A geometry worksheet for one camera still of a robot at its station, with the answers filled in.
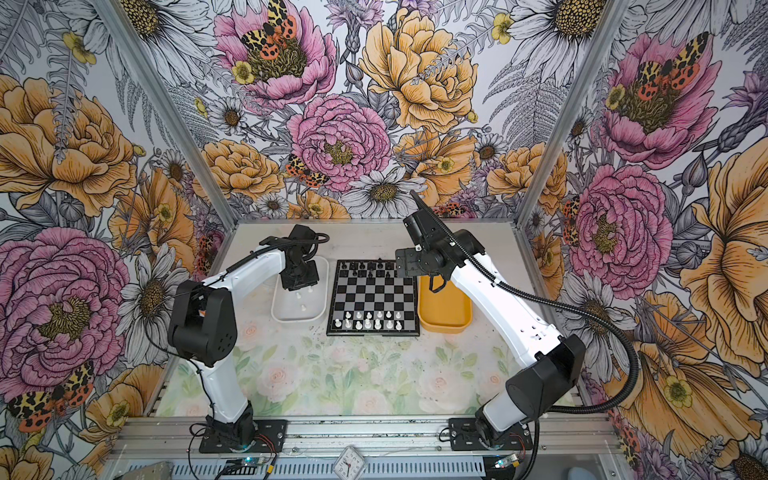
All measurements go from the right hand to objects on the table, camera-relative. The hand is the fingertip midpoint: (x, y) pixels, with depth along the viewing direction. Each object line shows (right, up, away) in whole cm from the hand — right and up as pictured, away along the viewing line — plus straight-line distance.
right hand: (421, 271), depth 77 cm
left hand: (-34, -7, +16) cm, 38 cm away
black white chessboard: (-14, -10, +21) cm, 27 cm away
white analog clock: (-17, -43, -8) cm, 47 cm away
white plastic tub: (-35, -12, +20) cm, 42 cm away
